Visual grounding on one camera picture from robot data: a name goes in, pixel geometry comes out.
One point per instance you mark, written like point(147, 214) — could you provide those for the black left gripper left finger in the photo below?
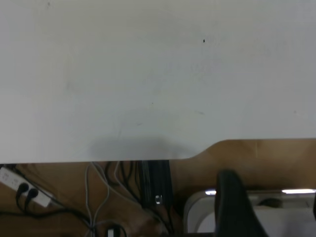
point(232, 205)

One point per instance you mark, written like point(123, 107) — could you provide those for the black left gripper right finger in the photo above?
point(315, 206)

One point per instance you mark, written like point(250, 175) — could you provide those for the white plastic bin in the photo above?
point(195, 209)

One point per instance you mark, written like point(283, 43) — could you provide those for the small black white connector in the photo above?
point(111, 232)

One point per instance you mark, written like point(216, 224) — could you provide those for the black power plug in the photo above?
point(32, 193)
point(22, 187)

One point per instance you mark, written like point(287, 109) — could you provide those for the white power strip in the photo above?
point(7, 176)

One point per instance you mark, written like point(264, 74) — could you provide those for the black metal frame post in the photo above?
point(153, 177)

